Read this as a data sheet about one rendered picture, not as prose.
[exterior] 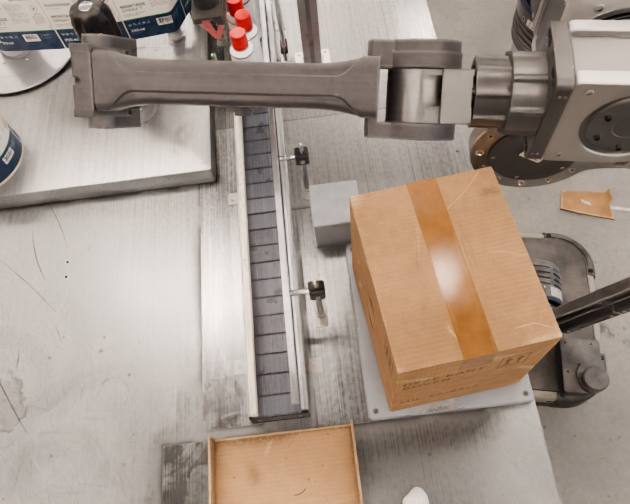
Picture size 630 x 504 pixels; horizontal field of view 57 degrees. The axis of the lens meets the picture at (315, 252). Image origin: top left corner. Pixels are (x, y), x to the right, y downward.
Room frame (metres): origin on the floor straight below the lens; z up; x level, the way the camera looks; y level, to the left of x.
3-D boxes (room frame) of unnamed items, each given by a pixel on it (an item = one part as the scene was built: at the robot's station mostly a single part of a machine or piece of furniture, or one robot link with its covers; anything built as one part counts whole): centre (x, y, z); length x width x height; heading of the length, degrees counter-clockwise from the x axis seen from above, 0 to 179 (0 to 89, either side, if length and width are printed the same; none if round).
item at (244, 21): (1.00, 0.07, 0.98); 0.05 x 0.05 x 0.20
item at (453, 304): (0.35, -0.20, 0.99); 0.30 x 0.24 x 0.27; 3
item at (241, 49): (0.95, 0.08, 0.98); 0.05 x 0.05 x 0.20
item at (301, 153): (0.71, 0.01, 0.91); 0.07 x 0.03 x 0.16; 87
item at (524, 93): (0.38, -0.23, 1.45); 0.09 x 0.08 x 0.12; 166
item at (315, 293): (0.41, 0.03, 0.91); 0.07 x 0.03 x 0.16; 87
